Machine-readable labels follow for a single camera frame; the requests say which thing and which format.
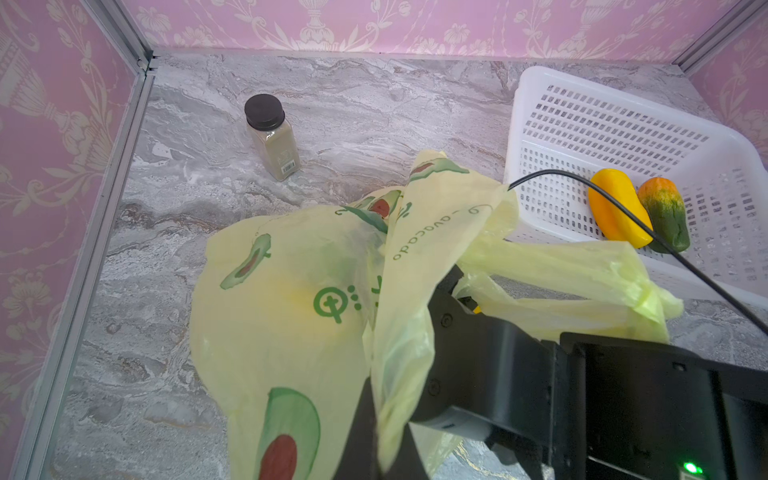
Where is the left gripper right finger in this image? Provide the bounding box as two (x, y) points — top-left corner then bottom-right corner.
(383, 424), (429, 480)

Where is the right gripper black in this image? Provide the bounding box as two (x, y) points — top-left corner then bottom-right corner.
(411, 267), (570, 479)

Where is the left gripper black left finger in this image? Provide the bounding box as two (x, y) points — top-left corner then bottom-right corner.
(333, 378), (380, 480)

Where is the yellow-green plastic bag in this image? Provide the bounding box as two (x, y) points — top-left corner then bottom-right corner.
(190, 150), (683, 479)

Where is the yellow banana toy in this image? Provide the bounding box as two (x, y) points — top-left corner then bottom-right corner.
(586, 167), (655, 250)

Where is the yellow green corn toy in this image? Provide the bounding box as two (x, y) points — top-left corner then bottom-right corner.
(638, 177), (690, 253)

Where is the white plastic basket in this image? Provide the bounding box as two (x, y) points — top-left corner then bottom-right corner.
(504, 66), (767, 308)

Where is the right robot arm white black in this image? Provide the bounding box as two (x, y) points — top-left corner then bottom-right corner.
(412, 268), (767, 479)

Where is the small bottle black cap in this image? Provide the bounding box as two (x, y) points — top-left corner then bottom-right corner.
(244, 94), (300, 181)

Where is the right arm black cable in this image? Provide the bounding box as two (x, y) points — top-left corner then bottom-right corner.
(507, 169), (768, 337)

